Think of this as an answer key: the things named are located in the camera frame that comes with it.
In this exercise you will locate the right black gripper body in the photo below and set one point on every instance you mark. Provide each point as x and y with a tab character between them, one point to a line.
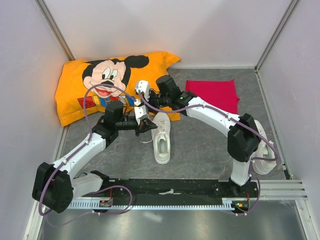
159	100

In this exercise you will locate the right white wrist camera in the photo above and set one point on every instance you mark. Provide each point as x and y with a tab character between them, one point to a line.
143	87

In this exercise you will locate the white sneaker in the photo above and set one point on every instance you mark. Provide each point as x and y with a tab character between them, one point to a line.
160	138
262	165

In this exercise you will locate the aluminium rail frame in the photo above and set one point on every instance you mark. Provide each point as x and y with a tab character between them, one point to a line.
279	212

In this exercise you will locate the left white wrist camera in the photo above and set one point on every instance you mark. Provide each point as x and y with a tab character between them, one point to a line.
141	113

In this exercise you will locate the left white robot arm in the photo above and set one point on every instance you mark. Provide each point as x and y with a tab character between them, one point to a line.
56	184

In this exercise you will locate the grey slotted cable duct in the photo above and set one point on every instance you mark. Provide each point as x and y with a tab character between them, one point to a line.
95	203

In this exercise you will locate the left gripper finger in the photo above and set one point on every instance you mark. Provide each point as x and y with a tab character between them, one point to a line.
143	129
149	124

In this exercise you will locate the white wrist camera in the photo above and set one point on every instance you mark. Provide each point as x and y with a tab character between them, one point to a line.
143	87
141	113

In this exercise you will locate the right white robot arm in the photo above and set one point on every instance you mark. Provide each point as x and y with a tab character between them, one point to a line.
241	131

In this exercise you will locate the orange Mickey Mouse pillow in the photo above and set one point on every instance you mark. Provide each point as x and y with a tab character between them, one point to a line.
87	87

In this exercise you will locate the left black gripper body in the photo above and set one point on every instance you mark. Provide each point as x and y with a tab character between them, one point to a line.
127	124

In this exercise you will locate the red folded cloth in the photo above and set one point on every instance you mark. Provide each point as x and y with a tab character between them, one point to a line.
221	94

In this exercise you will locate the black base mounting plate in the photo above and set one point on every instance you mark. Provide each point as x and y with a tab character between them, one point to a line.
195	191

